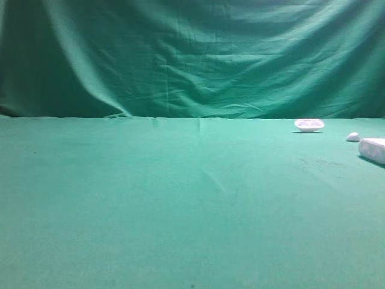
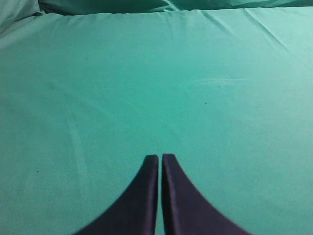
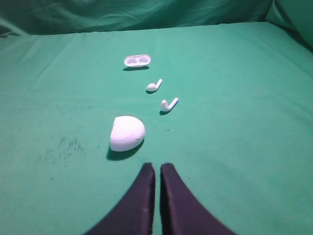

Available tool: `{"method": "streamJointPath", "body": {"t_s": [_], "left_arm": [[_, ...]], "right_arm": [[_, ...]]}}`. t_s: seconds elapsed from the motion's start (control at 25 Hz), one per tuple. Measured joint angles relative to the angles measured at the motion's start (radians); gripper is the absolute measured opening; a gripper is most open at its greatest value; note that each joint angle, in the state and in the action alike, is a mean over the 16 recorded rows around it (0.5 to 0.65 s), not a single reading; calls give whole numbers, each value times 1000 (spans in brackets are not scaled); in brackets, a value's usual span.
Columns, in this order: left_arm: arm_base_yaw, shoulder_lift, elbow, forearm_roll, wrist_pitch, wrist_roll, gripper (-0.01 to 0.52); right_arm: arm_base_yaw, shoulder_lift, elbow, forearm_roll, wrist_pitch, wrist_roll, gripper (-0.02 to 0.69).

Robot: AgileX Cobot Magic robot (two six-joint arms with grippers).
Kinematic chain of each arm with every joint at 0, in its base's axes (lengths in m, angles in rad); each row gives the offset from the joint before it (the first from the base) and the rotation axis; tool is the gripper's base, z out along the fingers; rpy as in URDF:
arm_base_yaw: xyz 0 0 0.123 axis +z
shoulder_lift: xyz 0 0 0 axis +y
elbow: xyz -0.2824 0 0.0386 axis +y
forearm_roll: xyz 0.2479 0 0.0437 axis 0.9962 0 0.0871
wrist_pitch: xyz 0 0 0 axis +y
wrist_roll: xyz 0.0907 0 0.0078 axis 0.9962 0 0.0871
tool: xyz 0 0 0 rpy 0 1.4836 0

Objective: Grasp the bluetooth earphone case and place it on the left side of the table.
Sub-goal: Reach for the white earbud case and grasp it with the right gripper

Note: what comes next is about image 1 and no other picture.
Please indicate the white bluetooth earphone case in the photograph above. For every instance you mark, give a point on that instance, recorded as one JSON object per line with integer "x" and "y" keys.
{"x": 373, "y": 149}

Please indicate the white open earphone tray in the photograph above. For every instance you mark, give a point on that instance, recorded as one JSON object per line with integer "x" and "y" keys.
{"x": 309, "y": 125}

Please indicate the green backdrop curtain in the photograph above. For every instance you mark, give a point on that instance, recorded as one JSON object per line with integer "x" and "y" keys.
{"x": 229, "y": 59}

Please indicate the green table cloth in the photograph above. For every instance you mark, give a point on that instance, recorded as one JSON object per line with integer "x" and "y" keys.
{"x": 189, "y": 203}

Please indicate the small white earbud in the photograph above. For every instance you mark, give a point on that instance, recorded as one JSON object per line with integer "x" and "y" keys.
{"x": 353, "y": 137}

